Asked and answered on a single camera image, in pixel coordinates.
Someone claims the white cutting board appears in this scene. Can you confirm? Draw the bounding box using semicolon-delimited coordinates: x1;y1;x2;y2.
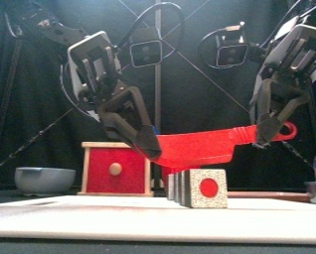
0;193;316;246

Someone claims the black right camera cable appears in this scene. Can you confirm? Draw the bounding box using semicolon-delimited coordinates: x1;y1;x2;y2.
196;25;246;70

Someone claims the wooden box with red drawer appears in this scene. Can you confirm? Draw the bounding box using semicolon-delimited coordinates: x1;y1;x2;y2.
77;141;153;197

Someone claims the black camera cable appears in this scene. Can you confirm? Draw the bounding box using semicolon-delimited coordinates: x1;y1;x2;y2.
196;25;246;70
113;1;187;70

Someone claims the pale blue bowl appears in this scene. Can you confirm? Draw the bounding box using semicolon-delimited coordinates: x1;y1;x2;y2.
13;166;77;196

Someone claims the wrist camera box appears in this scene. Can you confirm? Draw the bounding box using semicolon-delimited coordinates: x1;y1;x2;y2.
128;27;164;69
214;22;250;69

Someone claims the vertical metal frame pole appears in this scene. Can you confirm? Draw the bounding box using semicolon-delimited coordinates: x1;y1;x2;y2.
153;0;163;191

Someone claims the pink square plate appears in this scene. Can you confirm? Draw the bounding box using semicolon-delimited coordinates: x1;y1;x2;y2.
226;190;314;203

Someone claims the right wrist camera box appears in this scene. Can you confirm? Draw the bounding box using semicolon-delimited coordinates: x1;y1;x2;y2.
214;22;250;69

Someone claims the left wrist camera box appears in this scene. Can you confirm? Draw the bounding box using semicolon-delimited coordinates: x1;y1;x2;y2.
128;27;164;69

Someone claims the red toy knife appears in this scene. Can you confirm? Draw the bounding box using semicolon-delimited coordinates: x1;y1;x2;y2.
149;121;298;170

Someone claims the toy sushi roll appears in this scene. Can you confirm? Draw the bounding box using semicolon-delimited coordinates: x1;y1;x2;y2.
165;168;230;209

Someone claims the black left camera cable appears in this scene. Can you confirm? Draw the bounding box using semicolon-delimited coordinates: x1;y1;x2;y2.
113;1;187;70

